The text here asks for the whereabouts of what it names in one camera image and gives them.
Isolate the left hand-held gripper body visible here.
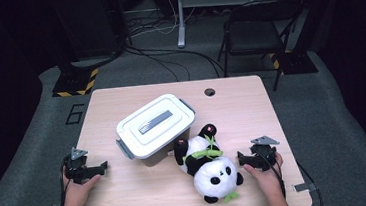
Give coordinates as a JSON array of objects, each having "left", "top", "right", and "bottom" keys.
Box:
[{"left": 61, "top": 145, "right": 94, "bottom": 187}]

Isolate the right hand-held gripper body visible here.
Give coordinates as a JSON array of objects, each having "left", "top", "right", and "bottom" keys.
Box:
[{"left": 248, "top": 134, "right": 283, "bottom": 173}]

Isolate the panda plush toy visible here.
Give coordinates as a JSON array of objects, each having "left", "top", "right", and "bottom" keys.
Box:
[{"left": 171, "top": 120, "right": 247, "bottom": 206}]

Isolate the white storage box lid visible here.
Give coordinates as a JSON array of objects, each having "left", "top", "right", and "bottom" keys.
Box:
[{"left": 113, "top": 91, "right": 199, "bottom": 162}]

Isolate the clear brown storage box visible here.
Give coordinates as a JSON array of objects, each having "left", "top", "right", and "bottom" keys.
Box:
[{"left": 112, "top": 96, "right": 200, "bottom": 171}]

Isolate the person's left hand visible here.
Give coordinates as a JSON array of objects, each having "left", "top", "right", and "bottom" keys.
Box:
[{"left": 59, "top": 163, "right": 105, "bottom": 206}]

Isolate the person's right hand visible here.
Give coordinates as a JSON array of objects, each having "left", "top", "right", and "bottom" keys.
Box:
[{"left": 241, "top": 150, "right": 287, "bottom": 200}]

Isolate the black yellow striped stand base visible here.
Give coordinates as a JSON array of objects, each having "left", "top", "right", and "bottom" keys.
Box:
[
  {"left": 49, "top": 58, "right": 102, "bottom": 98},
  {"left": 268, "top": 47, "right": 320, "bottom": 77}
]

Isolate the black folding chair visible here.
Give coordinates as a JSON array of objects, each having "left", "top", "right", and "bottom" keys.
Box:
[{"left": 212, "top": 0, "right": 312, "bottom": 98}]

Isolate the left hand-held gripper cable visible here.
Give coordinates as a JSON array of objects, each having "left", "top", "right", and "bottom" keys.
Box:
[{"left": 56, "top": 162, "right": 73, "bottom": 206}]

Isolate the hand-held gripper cable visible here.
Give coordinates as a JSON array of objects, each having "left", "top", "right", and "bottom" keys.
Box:
[
  {"left": 257, "top": 143, "right": 324, "bottom": 206},
  {"left": 56, "top": 162, "right": 73, "bottom": 206}
]

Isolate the right hand-held gripper cable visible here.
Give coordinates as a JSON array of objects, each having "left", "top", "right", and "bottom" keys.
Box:
[{"left": 257, "top": 143, "right": 324, "bottom": 206}]

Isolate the dark round cable grommet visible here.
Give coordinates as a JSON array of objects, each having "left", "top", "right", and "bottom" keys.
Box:
[{"left": 203, "top": 87, "right": 218, "bottom": 98}]

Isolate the black floor cable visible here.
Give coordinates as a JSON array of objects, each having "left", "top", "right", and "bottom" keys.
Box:
[
  {"left": 125, "top": 38, "right": 227, "bottom": 87},
  {"left": 125, "top": 41, "right": 192, "bottom": 87}
]

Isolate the white desk frame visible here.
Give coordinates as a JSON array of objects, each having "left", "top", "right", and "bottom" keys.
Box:
[{"left": 173, "top": 0, "right": 264, "bottom": 49}]

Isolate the white floor cable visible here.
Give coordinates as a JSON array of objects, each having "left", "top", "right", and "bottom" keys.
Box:
[{"left": 126, "top": 0, "right": 200, "bottom": 39}]

